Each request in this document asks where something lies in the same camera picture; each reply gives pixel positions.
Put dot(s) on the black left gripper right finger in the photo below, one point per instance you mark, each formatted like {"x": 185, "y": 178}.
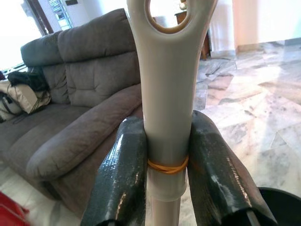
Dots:
{"x": 218, "y": 179}

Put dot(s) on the orange rubber band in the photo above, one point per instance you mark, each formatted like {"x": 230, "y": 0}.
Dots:
{"x": 152, "y": 163}

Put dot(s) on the beige bag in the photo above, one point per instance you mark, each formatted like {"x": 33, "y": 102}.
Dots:
{"x": 23, "y": 100}

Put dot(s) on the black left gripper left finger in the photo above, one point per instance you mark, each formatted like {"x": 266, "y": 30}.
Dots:
{"x": 117, "y": 179}

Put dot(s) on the glass louvre window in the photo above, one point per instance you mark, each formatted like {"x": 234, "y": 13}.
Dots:
{"x": 58, "y": 14}

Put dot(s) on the red plastic object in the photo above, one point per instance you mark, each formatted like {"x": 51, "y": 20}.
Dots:
{"x": 9, "y": 212}

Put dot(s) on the grey fabric sofa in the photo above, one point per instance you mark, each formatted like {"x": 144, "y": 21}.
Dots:
{"x": 82, "y": 77}

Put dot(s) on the white curtain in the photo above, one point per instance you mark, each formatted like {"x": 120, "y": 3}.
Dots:
{"x": 222, "y": 23}

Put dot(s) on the black round bin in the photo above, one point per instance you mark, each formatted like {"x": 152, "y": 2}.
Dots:
{"x": 282, "y": 207}

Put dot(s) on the black cloth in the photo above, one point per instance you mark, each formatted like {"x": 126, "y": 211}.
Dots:
{"x": 26, "y": 78}

